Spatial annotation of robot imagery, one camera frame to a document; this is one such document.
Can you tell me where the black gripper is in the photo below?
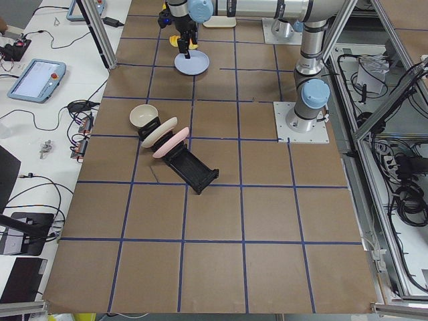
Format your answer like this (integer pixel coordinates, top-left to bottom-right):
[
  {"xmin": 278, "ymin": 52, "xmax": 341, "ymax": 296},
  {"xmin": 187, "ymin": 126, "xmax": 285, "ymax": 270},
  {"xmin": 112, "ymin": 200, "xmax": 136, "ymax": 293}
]
[{"xmin": 158, "ymin": 9, "xmax": 198, "ymax": 59}]

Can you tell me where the orange striped bread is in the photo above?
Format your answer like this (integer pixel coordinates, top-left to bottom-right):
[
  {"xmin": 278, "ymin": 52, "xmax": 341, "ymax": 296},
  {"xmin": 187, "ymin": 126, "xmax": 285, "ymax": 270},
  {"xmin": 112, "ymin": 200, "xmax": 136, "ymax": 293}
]
[{"xmin": 168, "ymin": 35, "xmax": 199, "ymax": 51}]

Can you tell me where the blue plate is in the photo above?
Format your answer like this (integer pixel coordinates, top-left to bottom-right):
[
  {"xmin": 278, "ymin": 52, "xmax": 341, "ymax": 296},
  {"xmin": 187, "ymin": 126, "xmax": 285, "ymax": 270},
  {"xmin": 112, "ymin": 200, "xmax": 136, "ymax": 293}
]
[{"xmin": 174, "ymin": 50, "xmax": 210, "ymax": 76}]

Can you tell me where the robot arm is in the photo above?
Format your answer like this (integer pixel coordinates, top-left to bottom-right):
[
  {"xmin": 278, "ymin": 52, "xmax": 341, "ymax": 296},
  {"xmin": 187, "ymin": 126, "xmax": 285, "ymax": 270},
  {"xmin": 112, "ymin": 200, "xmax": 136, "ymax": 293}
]
[
  {"xmin": 158, "ymin": 0, "xmax": 344, "ymax": 68},
  {"xmin": 291, "ymin": 20, "xmax": 330, "ymax": 133}
]

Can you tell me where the cream white plate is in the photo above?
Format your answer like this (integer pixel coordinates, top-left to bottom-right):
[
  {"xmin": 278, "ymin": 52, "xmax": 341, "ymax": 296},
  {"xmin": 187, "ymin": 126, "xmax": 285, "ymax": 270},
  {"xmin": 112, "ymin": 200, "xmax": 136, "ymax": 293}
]
[{"xmin": 138, "ymin": 117, "xmax": 178, "ymax": 148}]

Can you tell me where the pink plate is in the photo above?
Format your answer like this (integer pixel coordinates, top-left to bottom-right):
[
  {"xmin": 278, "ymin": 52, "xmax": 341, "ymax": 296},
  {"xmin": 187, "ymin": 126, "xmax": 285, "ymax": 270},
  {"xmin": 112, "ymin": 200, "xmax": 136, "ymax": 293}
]
[{"xmin": 152, "ymin": 127, "xmax": 189, "ymax": 158}]

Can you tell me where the white rectangular tray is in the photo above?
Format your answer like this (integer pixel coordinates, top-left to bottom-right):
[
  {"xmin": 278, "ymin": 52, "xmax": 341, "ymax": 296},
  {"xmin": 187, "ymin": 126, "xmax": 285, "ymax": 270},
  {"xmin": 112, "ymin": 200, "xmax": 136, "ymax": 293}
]
[{"xmin": 203, "ymin": 16, "xmax": 236, "ymax": 28}]

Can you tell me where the black power adapter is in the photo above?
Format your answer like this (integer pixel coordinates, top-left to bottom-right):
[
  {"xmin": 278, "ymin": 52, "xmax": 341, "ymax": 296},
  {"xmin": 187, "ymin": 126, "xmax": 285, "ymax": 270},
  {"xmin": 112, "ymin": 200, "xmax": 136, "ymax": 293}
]
[{"xmin": 102, "ymin": 17, "xmax": 124, "ymax": 27}]

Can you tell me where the small white bowl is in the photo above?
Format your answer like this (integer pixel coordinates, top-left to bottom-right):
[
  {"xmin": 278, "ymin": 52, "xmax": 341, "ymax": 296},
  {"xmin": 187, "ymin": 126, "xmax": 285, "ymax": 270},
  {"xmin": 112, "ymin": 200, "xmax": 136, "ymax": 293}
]
[{"xmin": 129, "ymin": 104, "xmax": 158, "ymax": 128}]

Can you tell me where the teach pendant tablet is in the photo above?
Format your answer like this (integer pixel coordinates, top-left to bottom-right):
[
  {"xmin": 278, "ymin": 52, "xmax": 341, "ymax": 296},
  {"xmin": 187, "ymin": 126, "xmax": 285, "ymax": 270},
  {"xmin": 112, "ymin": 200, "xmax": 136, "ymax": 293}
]
[
  {"xmin": 7, "ymin": 59, "xmax": 67, "ymax": 104},
  {"xmin": 66, "ymin": 0, "xmax": 108, "ymax": 21}
]

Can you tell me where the black dish rack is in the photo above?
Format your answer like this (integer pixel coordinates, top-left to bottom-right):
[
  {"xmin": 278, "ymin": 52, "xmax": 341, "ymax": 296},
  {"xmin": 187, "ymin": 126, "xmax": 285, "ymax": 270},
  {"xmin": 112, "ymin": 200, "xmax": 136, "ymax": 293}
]
[{"xmin": 149, "ymin": 130, "xmax": 219, "ymax": 195}]

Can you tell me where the aluminium frame post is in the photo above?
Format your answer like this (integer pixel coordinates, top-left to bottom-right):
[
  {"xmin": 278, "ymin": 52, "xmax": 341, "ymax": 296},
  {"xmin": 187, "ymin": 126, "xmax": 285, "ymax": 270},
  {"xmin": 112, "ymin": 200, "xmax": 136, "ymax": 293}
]
[{"xmin": 76, "ymin": 0, "xmax": 117, "ymax": 70}]

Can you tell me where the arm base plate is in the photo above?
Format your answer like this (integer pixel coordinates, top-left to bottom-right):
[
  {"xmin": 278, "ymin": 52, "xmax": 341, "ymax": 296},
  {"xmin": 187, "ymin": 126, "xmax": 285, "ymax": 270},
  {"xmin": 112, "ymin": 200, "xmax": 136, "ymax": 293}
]
[
  {"xmin": 262, "ymin": 18, "xmax": 304, "ymax": 45},
  {"xmin": 274, "ymin": 102, "xmax": 330, "ymax": 144}
]

